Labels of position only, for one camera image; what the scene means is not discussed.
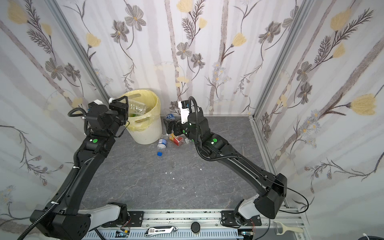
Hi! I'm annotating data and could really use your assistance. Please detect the red orange tea bottle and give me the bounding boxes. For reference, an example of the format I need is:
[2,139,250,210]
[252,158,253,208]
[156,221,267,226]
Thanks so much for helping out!
[169,134,184,147]

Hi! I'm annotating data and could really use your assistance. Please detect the blue label bottle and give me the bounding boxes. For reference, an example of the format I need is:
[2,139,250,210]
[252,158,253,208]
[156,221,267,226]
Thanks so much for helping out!
[157,139,168,157]
[166,114,175,120]

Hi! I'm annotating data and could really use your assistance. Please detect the clear crushed bottle white cap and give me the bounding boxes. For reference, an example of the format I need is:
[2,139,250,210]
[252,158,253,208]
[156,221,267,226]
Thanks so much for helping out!
[129,100,147,116]

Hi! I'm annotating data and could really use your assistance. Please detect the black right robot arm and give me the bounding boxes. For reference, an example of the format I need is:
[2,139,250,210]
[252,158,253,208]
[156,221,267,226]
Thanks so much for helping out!
[164,97,288,220]

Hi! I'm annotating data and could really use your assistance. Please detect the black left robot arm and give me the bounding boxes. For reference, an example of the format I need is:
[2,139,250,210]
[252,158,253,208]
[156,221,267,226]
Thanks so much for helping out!
[19,96,130,240]

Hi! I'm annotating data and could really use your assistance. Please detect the white bin with yellow liner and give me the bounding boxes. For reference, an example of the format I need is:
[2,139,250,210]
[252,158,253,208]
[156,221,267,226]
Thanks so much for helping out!
[123,89,163,145]

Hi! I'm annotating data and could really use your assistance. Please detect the black round knob centre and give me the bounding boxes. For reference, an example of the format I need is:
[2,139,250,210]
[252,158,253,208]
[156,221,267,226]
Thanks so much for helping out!
[191,222,201,235]

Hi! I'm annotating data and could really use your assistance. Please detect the silver adjustable wrench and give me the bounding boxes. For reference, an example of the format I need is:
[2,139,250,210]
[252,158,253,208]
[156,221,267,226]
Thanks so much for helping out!
[145,226,178,238]

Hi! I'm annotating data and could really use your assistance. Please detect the white peeler tool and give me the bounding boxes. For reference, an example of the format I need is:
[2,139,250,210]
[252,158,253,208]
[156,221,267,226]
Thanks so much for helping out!
[274,221,304,236]

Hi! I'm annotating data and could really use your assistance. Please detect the aluminium mounting rail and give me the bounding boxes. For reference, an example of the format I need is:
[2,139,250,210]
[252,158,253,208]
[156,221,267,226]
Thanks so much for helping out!
[84,209,309,240]

